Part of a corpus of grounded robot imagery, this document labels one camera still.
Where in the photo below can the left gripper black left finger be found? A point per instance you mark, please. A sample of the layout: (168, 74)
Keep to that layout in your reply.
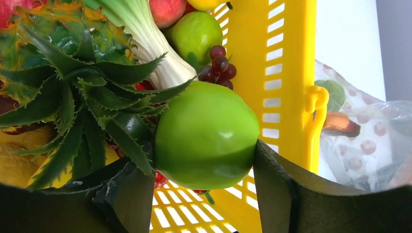
(114, 199)

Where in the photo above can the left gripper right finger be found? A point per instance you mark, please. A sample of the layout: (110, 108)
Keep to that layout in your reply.
(322, 202)

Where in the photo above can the brown orange sweet potato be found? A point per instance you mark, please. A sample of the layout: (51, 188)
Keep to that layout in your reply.
(339, 124)

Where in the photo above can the clear zip top bag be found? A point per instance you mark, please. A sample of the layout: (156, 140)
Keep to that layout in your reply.
(380, 158)

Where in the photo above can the green apple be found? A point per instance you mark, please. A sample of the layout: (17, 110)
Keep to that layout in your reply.
(195, 32)
(206, 138)

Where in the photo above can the light green cabbage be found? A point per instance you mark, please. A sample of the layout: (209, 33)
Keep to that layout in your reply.
(337, 95)

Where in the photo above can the green leafy bok choy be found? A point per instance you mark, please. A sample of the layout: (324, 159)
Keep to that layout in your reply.
(137, 18)

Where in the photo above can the yellow lemon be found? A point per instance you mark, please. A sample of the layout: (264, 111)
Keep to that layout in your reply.
(16, 170)

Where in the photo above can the dark purple grape bunch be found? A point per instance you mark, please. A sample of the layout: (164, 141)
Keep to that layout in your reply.
(221, 71)

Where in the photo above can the pineapple with green crown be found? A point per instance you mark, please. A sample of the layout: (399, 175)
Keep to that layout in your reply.
(68, 64)

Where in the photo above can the yellow plastic basket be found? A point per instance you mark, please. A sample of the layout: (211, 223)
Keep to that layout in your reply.
(272, 44)

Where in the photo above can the pink peach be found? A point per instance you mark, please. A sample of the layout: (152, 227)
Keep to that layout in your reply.
(167, 12)

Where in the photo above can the yellow bell pepper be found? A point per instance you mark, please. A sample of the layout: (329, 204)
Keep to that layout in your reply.
(206, 5)

